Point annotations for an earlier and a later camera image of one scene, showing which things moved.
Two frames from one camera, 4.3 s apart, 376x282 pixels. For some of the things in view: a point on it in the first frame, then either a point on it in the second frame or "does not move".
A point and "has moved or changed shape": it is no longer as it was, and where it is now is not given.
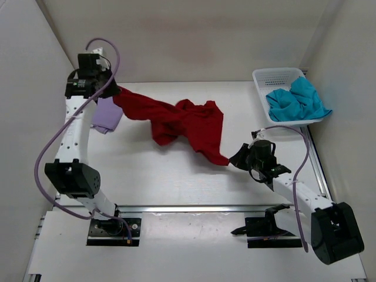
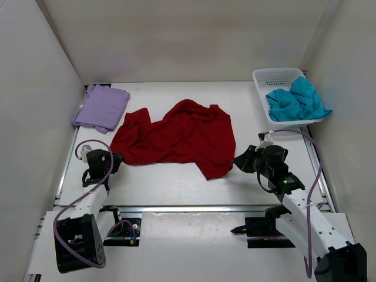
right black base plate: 259,235 does not move
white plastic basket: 271,79 does not move
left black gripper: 115,90 → 118,157
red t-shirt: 201,124 has moved or changed shape
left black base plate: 113,232 does not move
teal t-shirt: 299,103 does not move
